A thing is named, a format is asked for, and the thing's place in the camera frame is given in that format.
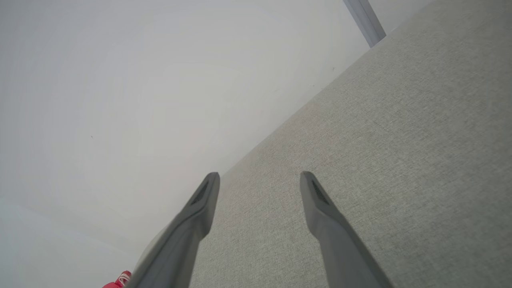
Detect grey wall trim strip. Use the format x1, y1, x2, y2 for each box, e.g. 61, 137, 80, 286
343, 0, 387, 48

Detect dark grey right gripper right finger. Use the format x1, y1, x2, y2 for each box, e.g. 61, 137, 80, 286
300, 171, 395, 288

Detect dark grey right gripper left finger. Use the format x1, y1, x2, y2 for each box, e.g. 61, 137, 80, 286
125, 172, 220, 288

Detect red and white shorts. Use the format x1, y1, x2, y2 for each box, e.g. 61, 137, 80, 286
102, 270, 132, 288

